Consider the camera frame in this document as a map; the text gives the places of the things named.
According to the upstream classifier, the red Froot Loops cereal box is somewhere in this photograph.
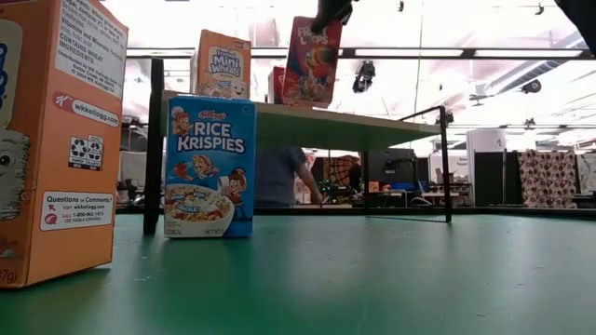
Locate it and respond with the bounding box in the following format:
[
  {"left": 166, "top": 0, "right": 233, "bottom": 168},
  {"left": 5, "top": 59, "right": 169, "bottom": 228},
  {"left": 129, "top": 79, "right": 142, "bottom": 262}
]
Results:
[
  {"left": 267, "top": 65, "right": 286, "bottom": 105},
  {"left": 281, "top": 16, "right": 345, "bottom": 110}
]

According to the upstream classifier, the blue Rice Krispies cereal box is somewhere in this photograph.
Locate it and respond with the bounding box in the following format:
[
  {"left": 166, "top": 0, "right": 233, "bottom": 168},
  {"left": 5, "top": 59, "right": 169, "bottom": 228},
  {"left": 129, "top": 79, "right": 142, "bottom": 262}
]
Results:
[{"left": 163, "top": 95, "right": 257, "bottom": 240}]

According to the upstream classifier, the wooden shelf with black legs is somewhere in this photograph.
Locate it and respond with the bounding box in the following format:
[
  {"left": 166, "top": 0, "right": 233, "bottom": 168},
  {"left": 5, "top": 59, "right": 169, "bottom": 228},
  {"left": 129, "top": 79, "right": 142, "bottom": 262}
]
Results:
[{"left": 142, "top": 58, "right": 454, "bottom": 236}]

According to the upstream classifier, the black aluminium gantry bar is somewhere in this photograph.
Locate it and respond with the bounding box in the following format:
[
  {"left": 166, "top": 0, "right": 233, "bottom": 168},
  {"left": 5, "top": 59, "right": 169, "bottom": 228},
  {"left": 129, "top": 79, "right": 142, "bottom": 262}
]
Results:
[{"left": 125, "top": 46, "right": 596, "bottom": 60}]

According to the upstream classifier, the black monitor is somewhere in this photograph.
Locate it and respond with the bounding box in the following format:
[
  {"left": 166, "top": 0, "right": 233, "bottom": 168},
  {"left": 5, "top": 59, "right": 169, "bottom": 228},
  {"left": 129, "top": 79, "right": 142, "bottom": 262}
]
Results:
[{"left": 367, "top": 148, "right": 419, "bottom": 185}]

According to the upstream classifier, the spider web patterned cloth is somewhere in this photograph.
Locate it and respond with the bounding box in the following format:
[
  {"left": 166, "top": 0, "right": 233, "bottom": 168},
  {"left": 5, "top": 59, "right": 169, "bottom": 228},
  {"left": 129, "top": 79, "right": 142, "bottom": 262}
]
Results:
[{"left": 322, "top": 155, "right": 363, "bottom": 187}]

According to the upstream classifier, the person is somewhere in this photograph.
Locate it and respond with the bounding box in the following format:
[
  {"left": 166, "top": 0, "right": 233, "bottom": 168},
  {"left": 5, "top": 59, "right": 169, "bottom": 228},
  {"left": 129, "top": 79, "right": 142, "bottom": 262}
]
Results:
[{"left": 254, "top": 146, "right": 324, "bottom": 209}]

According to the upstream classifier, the brown dotted cloth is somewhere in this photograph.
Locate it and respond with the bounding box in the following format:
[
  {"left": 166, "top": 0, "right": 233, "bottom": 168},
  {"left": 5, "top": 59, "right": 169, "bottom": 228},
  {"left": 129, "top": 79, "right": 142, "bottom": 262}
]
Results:
[{"left": 517, "top": 149, "right": 578, "bottom": 209}]

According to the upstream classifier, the green table mat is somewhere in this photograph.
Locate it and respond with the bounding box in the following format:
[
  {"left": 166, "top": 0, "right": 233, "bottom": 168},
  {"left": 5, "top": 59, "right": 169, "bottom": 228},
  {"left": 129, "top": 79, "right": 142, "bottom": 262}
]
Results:
[{"left": 0, "top": 213, "right": 596, "bottom": 335}]

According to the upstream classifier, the black gantry mounted camera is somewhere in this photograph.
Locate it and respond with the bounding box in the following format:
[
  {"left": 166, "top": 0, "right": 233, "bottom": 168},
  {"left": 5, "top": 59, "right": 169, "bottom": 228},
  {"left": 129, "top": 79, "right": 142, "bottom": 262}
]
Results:
[{"left": 352, "top": 60, "right": 376, "bottom": 94}]

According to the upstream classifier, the black dome ceiling camera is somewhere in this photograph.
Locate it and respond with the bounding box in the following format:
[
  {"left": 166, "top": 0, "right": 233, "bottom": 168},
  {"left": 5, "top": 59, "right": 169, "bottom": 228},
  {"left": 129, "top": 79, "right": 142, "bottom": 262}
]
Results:
[{"left": 520, "top": 78, "right": 543, "bottom": 96}]

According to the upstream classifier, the black metal table frame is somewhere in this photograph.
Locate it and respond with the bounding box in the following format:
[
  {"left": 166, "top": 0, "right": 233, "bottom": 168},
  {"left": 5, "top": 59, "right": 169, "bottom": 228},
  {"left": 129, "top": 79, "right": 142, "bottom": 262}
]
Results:
[{"left": 115, "top": 204, "right": 596, "bottom": 221}]

